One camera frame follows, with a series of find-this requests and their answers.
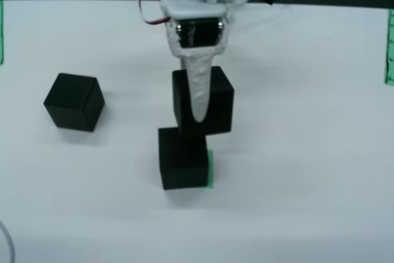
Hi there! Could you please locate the green striped square sheet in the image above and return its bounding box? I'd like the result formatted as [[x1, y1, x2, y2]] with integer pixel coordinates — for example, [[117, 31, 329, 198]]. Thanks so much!
[[203, 148, 215, 189]]

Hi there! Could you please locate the green paper strip with arrows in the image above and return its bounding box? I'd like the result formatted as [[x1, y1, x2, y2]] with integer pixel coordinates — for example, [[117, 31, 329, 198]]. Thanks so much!
[[383, 9, 394, 86]]

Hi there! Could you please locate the white cable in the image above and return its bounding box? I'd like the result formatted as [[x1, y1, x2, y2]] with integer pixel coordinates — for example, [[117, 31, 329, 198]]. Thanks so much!
[[0, 219, 16, 263]]

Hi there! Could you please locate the black plastic cube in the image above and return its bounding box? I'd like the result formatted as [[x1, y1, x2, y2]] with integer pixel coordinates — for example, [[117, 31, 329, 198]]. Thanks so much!
[[171, 65, 235, 137], [42, 73, 106, 133], [157, 126, 209, 191]]

